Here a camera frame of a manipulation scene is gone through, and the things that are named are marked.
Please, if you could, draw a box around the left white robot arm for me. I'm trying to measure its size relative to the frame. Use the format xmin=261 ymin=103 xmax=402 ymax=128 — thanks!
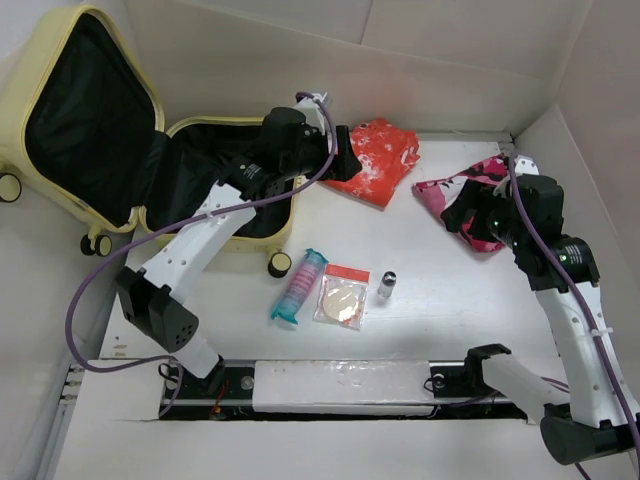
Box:
xmin=116 ymin=100 xmax=362 ymax=397

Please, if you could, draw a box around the pink camouflage garment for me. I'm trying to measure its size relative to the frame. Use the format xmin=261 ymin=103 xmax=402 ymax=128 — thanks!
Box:
xmin=411 ymin=154 xmax=508 ymax=254

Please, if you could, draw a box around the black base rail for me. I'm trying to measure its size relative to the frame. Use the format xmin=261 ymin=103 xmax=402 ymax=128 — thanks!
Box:
xmin=159 ymin=360 xmax=526 ymax=422

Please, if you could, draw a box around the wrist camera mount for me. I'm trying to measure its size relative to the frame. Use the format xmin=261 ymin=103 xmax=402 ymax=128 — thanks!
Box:
xmin=294 ymin=92 xmax=331 ymax=135
xmin=503 ymin=154 xmax=539 ymax=194

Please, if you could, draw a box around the blue pink cosmetic tube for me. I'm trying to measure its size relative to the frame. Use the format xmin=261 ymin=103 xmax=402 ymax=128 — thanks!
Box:
xmin=270 ymin=248 xmax=328 ymax=324

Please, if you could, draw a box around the small clear bottle black cap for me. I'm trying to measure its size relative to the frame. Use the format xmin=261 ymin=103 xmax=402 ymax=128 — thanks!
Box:
xmin=378 ymin=271 xmax=397 ymax=299

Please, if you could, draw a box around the purple cable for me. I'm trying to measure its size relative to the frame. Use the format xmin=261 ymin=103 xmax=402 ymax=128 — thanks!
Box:
xmin=64 ymin=91 xmax=337 ymax=416
xmin=507 ymin=149 xmax=640 ymax=480

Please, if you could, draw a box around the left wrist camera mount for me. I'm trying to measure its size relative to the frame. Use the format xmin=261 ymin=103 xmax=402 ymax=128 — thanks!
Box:
xmin=294 ymin=92 xmax=331 ymax=135

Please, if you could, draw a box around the yellow hard-shell suitcase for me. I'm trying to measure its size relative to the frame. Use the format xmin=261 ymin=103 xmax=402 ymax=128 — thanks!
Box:
xmin=1 ymin=4 xmax=294 ymax=257

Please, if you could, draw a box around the orange white garment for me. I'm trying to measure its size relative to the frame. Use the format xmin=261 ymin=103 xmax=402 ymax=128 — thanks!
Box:
xmin=324 ymin=118 xmax=420 ymax=209

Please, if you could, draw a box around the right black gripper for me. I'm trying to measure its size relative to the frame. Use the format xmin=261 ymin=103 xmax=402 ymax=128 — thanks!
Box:
xmin=440 ymin=177 xmax=527 ymax=250

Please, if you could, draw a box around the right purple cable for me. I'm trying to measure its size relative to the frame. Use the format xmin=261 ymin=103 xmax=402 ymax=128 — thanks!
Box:
xmin=507 ymin=149 xmax=640 ymax=480

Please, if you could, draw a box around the clear bag of cotton pads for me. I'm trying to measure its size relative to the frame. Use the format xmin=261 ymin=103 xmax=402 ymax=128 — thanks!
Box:
xmin=313 ymin=263 xmax=370 ymax=331

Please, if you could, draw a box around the white foam block on rail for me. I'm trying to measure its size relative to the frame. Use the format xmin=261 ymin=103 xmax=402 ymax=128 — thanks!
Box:
xmin=252 ymin=360 xmax=435 ymax=416

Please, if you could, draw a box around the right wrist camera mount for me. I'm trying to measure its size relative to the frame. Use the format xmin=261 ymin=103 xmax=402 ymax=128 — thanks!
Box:
xmin=503 ymin=154 xmax=539 ymax=194

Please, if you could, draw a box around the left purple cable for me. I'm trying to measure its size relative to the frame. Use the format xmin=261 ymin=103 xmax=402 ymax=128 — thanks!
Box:
xmin=64 ymin=91 xmax=337 ymax=416

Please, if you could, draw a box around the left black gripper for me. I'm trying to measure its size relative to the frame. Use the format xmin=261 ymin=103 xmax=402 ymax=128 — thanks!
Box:
xmin=281 ymin=125 xmax=361 ymax=183

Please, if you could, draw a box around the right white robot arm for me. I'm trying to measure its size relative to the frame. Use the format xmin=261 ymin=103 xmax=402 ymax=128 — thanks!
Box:
xmin=441 ymin=174 xmax=639 ymax=465

